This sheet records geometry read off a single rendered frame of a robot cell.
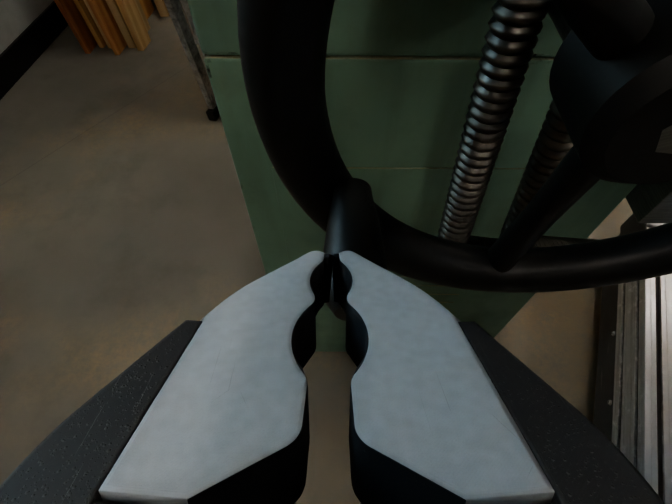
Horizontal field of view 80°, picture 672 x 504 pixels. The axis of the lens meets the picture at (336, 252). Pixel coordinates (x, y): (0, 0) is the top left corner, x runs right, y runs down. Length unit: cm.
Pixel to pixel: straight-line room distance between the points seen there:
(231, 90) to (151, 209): 90
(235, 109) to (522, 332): 85
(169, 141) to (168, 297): 56
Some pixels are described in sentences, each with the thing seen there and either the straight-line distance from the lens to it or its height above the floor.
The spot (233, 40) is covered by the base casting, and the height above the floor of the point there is 72.
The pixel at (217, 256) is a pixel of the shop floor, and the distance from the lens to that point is 110.
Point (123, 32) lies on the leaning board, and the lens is 189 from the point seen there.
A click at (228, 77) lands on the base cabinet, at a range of 38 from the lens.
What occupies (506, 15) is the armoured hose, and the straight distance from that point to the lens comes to 22.
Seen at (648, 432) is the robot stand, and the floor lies 23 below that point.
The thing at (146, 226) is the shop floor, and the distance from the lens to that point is 122.
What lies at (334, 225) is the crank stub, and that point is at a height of 77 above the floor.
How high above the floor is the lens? 90
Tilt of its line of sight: 58 degrees down
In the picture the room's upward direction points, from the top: straight up
